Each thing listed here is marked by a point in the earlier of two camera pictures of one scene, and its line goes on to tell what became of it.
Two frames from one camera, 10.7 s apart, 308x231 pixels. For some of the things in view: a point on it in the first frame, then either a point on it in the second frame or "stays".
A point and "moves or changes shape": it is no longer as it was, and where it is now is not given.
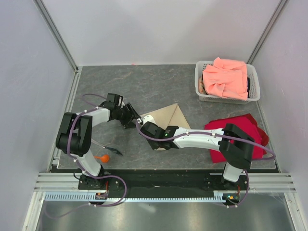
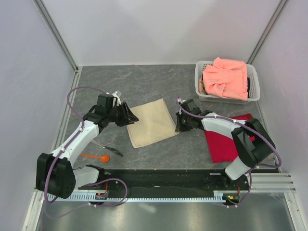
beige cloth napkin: (171, 116) moves or changes shape
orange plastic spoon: (104, 158) stays
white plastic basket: (252, 73) stays
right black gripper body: (154, 144) → (184, 121)
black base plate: (159, 180) stays
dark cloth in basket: (248, 86) stays
